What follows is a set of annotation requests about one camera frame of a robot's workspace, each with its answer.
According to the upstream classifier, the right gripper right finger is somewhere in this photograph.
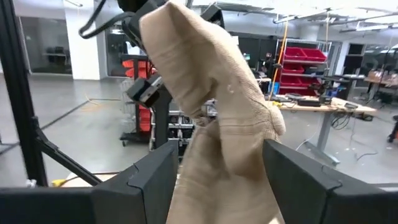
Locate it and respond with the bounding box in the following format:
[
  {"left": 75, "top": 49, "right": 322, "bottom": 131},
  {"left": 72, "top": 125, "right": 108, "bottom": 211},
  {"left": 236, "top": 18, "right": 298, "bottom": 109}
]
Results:
[{"left": 262, "top": 139, "right": 398, "bottom": 224}]

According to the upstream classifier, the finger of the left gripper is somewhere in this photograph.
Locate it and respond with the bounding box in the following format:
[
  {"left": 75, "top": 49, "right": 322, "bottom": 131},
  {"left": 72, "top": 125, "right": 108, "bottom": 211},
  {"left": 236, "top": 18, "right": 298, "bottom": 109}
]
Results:
[
  {"left": 126, "top": 75, "right": 165, "bottom": 109},
  {"left": 200, "top": 3, "right": 225, "bottom": 29}
]

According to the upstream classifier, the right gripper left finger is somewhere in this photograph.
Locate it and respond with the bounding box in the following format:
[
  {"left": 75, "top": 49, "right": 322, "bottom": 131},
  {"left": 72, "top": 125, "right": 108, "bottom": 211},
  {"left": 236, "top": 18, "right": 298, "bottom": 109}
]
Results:
[{"left": 0, "top": 139, "right": 180, "bottom": 224}]

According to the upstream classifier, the tan corduroy baseball cap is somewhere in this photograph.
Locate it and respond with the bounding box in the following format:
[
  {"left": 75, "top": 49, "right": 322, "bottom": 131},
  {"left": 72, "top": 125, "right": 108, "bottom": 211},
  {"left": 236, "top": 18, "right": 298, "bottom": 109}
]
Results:
[{"left": 139, "top": 0, "right": 287, "bottom": 224}]

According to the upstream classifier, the wooden top desk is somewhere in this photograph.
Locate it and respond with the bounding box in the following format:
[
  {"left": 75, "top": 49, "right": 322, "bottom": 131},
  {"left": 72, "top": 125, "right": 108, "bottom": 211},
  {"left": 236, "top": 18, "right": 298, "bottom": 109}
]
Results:
[{"left": 269, "top": 95, "right": 379, "bottom": 167}]

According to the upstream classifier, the shelf with red bins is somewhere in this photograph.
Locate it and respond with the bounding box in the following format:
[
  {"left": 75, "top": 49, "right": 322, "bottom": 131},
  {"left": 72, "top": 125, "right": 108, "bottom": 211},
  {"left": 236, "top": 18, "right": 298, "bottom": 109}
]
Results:
[{"left": 273, "top": 37, "right": 330, "bottom": 97}]

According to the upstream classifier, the black box on desk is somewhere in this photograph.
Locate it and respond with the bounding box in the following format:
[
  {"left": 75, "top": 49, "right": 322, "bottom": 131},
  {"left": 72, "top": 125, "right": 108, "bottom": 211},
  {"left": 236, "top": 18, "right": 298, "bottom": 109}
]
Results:
[{"left": 297, "top": 98, "right": 323, "bottom": 108}]

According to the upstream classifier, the metal wire shelf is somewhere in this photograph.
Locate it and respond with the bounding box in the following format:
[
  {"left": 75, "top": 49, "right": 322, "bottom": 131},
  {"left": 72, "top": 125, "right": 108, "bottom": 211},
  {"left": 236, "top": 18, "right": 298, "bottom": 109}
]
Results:
[{"left": 167, "top": 99, "right": 218, "bottom": 147}]

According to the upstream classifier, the yellow hanging power cord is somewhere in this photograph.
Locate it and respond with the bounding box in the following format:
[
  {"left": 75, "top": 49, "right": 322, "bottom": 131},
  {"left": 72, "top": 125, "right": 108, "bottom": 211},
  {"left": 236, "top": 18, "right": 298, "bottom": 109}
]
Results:
[{"left": 267, "top": 21, "right": 289, "bottom": 102}]

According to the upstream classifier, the black aluminium frame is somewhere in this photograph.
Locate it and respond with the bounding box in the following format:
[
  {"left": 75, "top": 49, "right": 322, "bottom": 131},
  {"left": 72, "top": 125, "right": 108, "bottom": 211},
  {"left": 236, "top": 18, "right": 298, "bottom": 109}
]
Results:
[{"left": 0, "top": 0, "right": 103, "bottom": 187}]

